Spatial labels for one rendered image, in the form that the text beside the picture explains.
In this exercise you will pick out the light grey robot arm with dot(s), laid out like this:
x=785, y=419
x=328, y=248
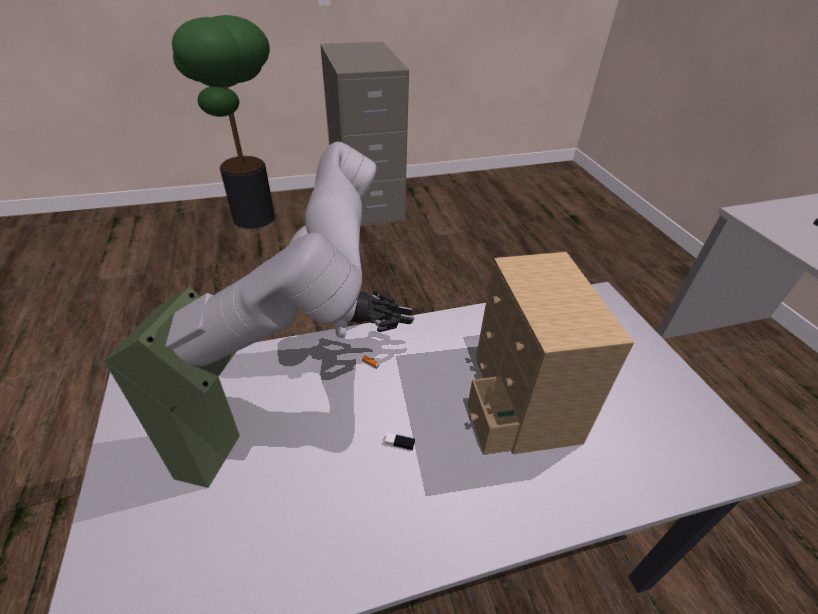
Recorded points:
x=319, y=271

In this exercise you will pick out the brown wooden chest of drawers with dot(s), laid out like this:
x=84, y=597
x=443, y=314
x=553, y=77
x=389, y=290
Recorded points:
x=584, y=348

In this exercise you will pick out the brown wooden drawer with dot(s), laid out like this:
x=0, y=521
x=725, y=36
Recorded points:
x=487, y=397
x=527, y=349
x=485, y=360
x=494, y=335
x=518, y=388
x=503, y=301

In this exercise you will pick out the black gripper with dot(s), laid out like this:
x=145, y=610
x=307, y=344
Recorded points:
x=374, y=309

